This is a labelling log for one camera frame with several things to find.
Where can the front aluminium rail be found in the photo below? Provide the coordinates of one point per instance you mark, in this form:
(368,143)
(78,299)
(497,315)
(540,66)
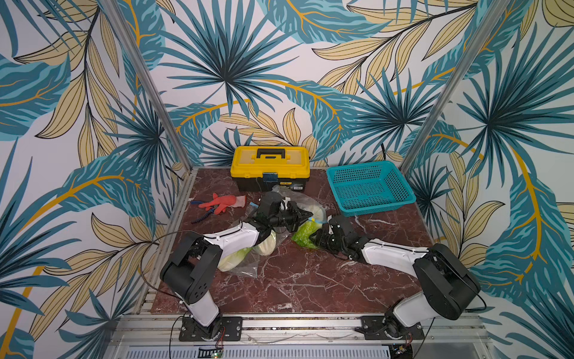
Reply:
(299,336)

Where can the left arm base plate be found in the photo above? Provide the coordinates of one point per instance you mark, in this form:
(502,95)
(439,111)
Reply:
(226,328)

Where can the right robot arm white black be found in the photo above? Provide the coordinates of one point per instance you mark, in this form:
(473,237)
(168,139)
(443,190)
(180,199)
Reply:
(447,286)

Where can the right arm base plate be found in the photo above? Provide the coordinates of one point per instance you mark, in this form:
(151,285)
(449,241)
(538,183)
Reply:
(386,328)

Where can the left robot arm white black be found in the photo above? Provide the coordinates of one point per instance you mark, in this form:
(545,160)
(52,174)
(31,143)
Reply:
(190,270)

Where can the left aluminium frame post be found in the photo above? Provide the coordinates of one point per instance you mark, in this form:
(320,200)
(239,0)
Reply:
(120,25)

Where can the teal plastic basket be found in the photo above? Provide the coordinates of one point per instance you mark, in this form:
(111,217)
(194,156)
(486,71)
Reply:
(369,188)

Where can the aluminium frame post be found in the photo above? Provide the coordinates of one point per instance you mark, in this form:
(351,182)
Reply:
(480,38)
(120,25)

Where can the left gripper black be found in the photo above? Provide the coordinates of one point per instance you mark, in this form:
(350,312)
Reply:
(298,217)

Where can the yellow black toolbox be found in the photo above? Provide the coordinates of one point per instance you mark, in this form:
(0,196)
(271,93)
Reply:
(260,168)

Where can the clear zipper bag blue seal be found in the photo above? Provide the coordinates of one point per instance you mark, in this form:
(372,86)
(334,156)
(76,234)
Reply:
(246,256)

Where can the right aluminium frame post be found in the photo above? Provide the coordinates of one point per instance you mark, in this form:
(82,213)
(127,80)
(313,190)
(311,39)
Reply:
(480,38)

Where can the chinese cabbage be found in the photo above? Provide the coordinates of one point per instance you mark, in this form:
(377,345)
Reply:
(268,246)
(302,236)
(230,262)

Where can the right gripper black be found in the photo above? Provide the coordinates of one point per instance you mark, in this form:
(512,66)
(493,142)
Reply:
(327,235)

